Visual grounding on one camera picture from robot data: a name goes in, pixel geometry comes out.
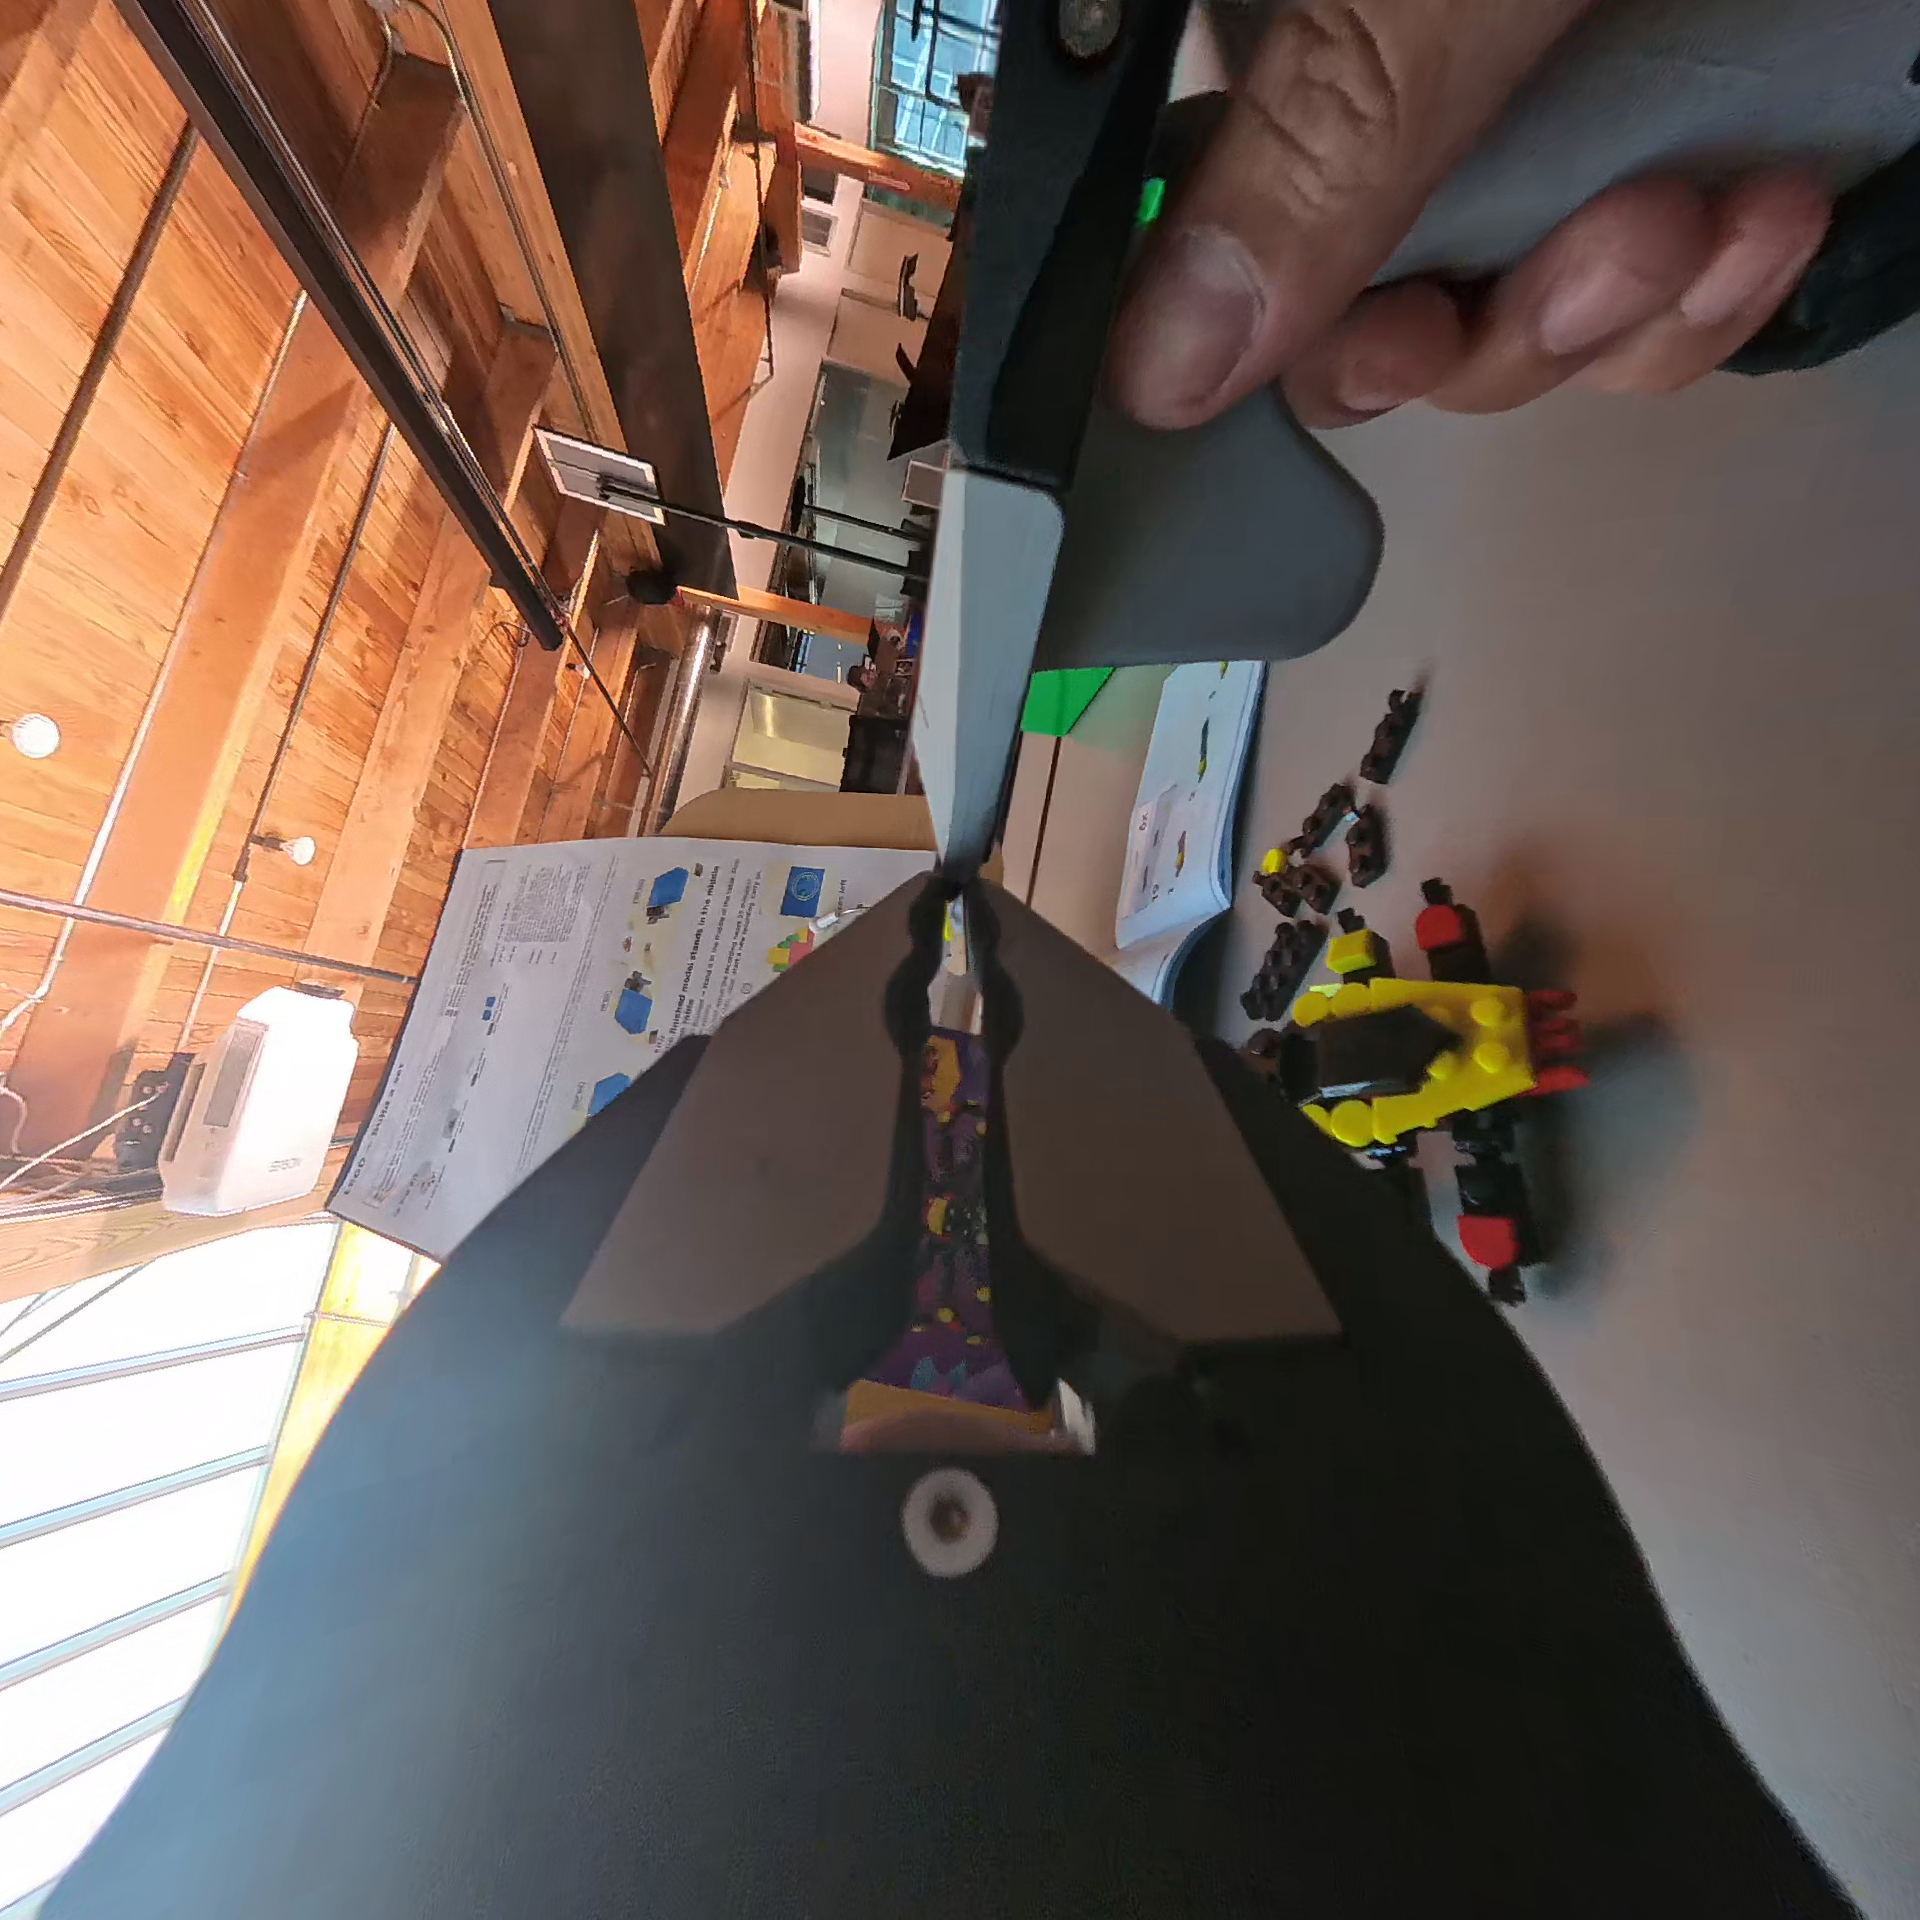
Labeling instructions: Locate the white projector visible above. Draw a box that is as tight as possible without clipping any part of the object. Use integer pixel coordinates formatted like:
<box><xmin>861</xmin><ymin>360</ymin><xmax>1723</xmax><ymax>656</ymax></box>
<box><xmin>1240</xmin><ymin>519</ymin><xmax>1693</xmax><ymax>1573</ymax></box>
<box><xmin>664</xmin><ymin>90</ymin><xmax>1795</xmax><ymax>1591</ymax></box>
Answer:
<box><xmin>155</xmin><ymin>980</ymin><xmax>363</xmax><ymax>1218</ymax></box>

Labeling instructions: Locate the person's right hand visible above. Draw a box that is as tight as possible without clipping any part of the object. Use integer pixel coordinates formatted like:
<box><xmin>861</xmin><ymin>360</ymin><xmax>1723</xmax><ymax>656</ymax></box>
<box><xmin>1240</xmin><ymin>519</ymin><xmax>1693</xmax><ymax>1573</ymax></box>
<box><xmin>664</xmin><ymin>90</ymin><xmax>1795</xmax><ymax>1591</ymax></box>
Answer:
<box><xmin>1111</xmin><ymin>0</ymin><xmax>1839</xmax><ymax>431</ymax></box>

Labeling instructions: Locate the lego instruction booklet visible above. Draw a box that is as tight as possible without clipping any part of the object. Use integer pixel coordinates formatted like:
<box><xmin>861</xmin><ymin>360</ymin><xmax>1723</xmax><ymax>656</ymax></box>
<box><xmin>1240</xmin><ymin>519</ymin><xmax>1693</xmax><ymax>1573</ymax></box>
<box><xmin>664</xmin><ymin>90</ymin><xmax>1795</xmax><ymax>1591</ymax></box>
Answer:
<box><xmin>1116</xmin><ymin>658</ymin><xmax>1271</xmax><ymax>1008</ymax></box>

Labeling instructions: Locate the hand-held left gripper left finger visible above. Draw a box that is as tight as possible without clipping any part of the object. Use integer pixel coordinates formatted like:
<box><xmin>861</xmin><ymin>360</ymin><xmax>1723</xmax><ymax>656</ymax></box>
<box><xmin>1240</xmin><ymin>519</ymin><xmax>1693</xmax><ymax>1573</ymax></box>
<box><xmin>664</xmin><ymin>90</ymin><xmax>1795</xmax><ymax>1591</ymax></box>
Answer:
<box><xmin>560</xmin><ymin>872</ymin><xmax>951</xmax><ymax>1373</ymax></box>

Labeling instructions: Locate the black ceiling rail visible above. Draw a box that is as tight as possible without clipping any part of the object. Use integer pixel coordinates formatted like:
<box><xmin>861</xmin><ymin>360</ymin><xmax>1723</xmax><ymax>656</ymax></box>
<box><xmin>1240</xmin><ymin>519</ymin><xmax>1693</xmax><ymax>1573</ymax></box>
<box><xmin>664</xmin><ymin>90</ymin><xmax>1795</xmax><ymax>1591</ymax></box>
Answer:
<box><xmin>117</xmin><ymin>0</ymin><xmax>566</xmax><ymax>650</ymax></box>

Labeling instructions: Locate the yellow black red lego model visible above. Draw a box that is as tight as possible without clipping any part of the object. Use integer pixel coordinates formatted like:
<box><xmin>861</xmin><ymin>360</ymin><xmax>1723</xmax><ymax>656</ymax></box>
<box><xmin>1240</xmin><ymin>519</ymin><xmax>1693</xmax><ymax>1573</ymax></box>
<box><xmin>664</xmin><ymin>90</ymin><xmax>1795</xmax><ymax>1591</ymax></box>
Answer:
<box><xmin>1275</xmin><ymin>882</ymin><xmax>1586</xmax><ymax>1308</ymax></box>

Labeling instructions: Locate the green plastic bin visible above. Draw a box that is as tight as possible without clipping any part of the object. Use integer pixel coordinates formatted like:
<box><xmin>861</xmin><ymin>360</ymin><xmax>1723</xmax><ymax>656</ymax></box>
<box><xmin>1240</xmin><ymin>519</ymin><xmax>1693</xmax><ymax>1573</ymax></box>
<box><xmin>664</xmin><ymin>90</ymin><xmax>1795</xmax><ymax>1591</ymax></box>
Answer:
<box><xmin>1019</xmin><ymin>663</ymin><xmax>1120</xmax><ymax>737</ymax></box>

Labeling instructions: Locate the group of dark lego pieces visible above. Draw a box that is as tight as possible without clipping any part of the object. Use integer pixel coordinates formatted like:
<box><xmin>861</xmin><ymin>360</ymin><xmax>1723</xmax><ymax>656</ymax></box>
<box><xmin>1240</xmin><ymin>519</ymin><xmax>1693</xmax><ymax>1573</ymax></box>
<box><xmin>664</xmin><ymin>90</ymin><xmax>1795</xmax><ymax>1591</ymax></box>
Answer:
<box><xmin>1238</xmin><ymin>688</ymin><xmax>1423</xmax><ymax>1069</ymax></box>

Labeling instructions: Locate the tan cardboard panel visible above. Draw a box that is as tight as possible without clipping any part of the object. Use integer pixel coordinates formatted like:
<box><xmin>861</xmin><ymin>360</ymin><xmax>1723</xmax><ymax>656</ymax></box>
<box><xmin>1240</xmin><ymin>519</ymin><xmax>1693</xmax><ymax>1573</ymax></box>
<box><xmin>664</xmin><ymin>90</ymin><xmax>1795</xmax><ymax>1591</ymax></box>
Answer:
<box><xmin>655</xmin><ymin>792</ymin><xmax>942</xmax><ymax>853</ymax></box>

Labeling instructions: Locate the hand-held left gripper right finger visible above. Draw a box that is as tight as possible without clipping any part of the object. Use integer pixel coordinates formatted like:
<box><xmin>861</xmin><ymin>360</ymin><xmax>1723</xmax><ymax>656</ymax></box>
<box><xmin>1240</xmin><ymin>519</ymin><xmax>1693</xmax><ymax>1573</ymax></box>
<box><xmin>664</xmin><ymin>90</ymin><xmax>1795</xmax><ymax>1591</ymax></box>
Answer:
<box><xmin>960</xmin><ymin>882</ymin><xmax>1347</xmax><ymax>1383</ymax></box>

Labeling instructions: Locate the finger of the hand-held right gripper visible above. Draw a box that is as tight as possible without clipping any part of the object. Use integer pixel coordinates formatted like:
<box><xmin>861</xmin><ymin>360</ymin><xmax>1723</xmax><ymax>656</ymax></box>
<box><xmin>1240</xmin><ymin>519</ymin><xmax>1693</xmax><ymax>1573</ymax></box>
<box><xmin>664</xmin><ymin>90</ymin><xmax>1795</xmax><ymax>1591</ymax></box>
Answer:
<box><xmin>910</xmin><ymin>468</ymin><xmax>1068</xmax><ymax>879</ymax></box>
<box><xmin>1036</xmin><ymin>385</ymin><xmax>1386</xmax><ymax>671</ymax></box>

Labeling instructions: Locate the rectangular ceiling light panel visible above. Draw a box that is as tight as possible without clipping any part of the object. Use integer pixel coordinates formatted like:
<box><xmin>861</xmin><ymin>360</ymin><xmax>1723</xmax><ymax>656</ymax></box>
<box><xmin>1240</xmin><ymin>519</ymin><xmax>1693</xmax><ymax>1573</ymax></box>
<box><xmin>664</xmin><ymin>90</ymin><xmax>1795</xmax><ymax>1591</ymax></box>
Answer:
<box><xmin>531</xmin><ymin>425</ymin><xmax>664</xmax><ymax>528</ymax></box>

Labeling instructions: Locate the large white printed sheet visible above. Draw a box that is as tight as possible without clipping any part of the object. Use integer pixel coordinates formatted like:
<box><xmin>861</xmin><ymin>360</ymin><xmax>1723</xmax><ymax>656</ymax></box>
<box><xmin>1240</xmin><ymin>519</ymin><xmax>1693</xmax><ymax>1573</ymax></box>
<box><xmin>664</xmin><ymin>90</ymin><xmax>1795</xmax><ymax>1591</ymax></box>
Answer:
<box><xmin>326</xmin><ymin>839</ymin><xmax>942</xmax><ymax>1263</ymax></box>

